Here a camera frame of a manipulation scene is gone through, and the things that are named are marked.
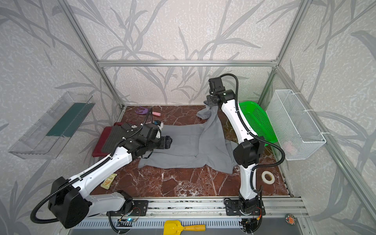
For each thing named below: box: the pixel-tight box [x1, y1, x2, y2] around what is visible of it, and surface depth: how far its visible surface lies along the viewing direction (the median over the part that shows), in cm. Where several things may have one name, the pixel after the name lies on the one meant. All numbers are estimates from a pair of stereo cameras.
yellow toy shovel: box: [163, 219, 207, 235], surface depth 68 cm
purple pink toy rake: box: [136, 105, 162, 117], surface depth 121 cm
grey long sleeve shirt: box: [138, 102, 239, 175], surface depth 95 cm
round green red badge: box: [284, 213, 297, 226], surface depth 72 cm
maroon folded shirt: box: [92, 122, 124, 158], surface depth 98 cm
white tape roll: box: [261, 170, 276, 185], surface depth 84 cm
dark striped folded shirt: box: [100, 122, 141, 155], surface depth 98 cm
